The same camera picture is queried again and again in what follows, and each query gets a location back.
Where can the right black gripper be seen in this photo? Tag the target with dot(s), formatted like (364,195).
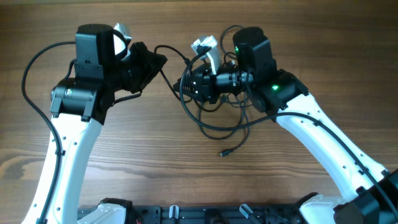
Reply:
(206,82)

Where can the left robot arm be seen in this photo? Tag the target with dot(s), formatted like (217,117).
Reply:
(106,61)

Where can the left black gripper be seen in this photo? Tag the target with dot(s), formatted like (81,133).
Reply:
(146,57)

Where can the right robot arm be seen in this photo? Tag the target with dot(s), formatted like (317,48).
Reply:
(368,191)

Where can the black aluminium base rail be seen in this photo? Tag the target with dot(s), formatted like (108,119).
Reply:
(278,213)

